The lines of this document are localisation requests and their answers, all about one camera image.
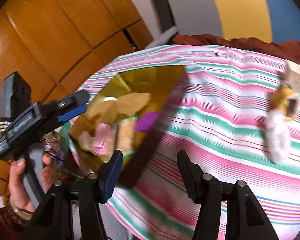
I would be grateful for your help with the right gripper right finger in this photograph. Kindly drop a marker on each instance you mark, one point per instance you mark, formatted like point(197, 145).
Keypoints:
point(246, 219)

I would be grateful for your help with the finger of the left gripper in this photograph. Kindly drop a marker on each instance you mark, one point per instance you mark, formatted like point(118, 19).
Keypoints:
point(72, 113)
point(73, 101)

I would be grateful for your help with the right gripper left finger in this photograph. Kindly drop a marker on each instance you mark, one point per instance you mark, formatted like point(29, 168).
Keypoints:
point(67, 207)

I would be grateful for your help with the pink hair roller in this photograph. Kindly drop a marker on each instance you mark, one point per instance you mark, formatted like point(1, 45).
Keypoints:
point(102, 139)

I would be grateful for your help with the green edged cracker packet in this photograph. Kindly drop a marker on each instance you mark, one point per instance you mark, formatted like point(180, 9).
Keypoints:
point(125, 136)

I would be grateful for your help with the purple snack packet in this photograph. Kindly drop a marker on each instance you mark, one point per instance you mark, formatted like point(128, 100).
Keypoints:
point(146, 122)

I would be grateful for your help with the clear plastic bottle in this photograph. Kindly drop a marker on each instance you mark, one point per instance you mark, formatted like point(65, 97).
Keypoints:
point(277, 136)

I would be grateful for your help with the yellow smiley sock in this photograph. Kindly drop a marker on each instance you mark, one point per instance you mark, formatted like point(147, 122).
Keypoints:
point(286, 100)

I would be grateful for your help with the tan sponge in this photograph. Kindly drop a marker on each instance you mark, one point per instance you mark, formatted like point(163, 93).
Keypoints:
point(102, 112)

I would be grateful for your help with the cream cardboard box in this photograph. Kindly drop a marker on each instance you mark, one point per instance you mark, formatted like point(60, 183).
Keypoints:
point(292, 75)

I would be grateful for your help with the person left hand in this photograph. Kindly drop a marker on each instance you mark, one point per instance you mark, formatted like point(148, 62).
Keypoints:
point(18, 193)

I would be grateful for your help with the gold metal tin box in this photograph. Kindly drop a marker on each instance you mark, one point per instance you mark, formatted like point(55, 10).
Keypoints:
point(159, 81)

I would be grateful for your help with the wooden wardrobe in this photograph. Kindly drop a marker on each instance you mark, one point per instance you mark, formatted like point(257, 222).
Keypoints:
point(55, 45)

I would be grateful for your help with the white wrapped roll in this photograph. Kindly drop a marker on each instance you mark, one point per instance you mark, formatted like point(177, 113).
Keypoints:
point(164, 38)

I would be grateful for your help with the striped pink green bedspread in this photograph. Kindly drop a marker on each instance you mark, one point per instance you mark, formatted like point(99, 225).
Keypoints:
point(216, 114)

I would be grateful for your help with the black rolled mat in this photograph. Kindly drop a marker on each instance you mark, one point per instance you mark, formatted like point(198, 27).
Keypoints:
point(164, 14)

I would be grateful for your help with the dark red blanket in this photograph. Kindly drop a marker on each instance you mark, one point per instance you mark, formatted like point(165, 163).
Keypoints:
point(289, 50)

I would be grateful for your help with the grey yellow blue headboard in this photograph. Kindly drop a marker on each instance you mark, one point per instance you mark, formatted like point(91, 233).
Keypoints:
point(268, 20)

